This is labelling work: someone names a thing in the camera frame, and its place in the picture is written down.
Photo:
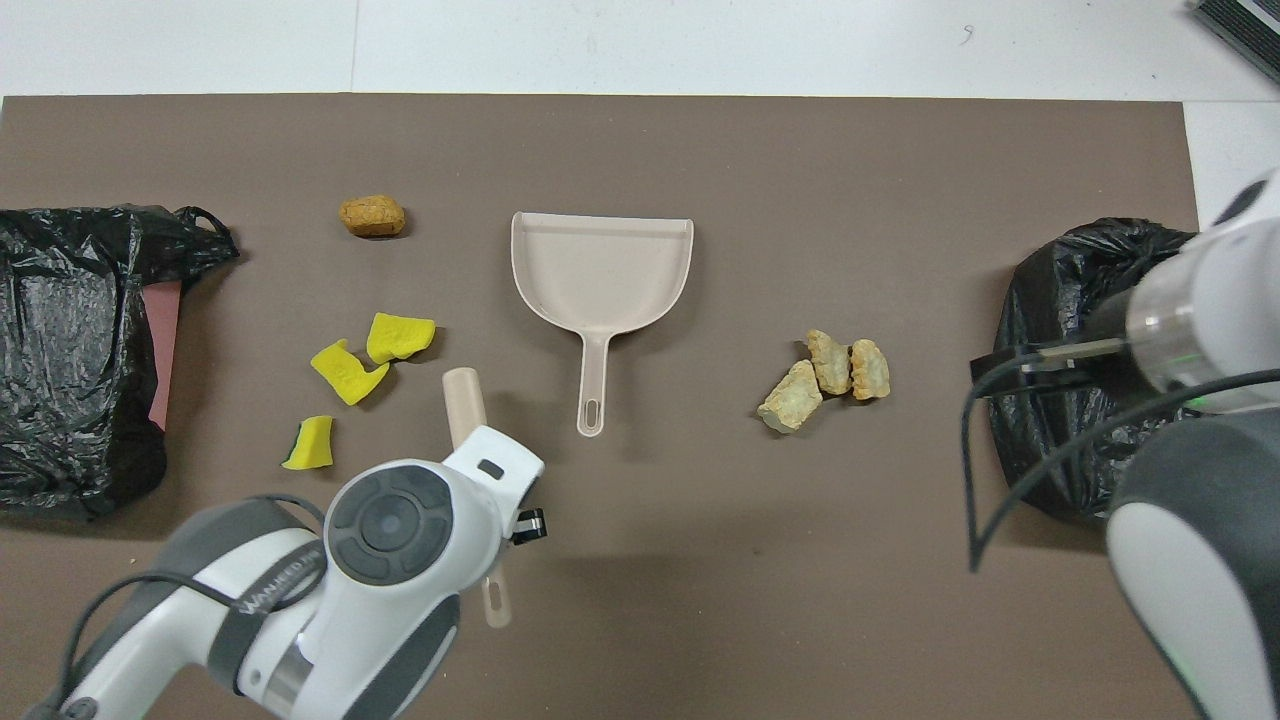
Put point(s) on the dark ribbed grille object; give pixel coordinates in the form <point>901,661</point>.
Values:
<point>1245,25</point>

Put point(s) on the orange-brown sponge chunk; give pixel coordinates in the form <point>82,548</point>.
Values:
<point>372,216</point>

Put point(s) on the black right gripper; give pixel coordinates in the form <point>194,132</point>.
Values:
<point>1112,322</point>

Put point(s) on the beige plastic dustpan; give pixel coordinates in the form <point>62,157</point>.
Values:
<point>600,270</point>

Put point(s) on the beige hand brush black bristles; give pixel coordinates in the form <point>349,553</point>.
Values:
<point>463,400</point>

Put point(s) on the pale stone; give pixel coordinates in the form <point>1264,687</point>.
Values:
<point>870,370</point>
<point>790,400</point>
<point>829,362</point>

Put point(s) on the large brown table mat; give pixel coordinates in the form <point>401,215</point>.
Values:
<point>750,600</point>

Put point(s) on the yellow sponge piece green backing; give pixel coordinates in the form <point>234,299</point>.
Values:
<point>312,445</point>

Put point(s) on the pink box under bag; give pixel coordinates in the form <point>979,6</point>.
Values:
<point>165,340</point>

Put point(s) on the black trash bag bin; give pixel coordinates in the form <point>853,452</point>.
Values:
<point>1055,295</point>

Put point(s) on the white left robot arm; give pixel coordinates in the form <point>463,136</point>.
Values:
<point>380,600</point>

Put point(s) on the black trash bag pink box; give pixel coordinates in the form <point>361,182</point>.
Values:
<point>70,380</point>

